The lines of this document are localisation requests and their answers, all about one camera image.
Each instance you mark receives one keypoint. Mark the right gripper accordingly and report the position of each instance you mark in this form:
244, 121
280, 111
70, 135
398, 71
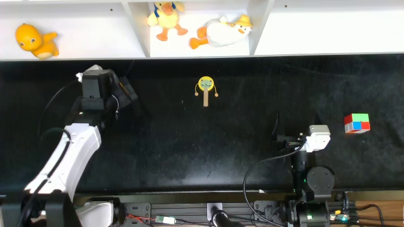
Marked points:
290, 141

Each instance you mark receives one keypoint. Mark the many-coloured puzzle cube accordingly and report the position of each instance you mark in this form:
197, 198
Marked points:
357, 124

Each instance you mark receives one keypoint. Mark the yellow cat rattle drum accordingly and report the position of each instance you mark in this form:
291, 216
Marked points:
206, 84

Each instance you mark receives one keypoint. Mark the yellow rubber duck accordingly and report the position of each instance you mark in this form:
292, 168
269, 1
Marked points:
31, 39

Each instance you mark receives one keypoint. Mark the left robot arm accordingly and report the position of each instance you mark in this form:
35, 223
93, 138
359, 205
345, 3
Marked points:
75, 148

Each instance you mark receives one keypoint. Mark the white shelf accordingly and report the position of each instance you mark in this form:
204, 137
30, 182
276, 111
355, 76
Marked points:
315, 31

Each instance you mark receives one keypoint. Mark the white plush duck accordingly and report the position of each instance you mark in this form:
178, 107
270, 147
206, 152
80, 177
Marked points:
222, 33

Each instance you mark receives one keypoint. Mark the yellow plush duck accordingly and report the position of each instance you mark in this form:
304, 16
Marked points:
168, 20

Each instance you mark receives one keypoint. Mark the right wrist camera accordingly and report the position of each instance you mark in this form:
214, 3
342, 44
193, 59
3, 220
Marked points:
318, 138

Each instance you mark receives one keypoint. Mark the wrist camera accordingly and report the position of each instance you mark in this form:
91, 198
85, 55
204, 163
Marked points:
91, 68
318, 138

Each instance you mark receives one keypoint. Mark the mounting rail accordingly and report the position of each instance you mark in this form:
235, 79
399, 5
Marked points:
183, 211

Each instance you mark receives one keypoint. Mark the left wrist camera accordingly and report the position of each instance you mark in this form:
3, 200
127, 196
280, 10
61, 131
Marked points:
91, 68

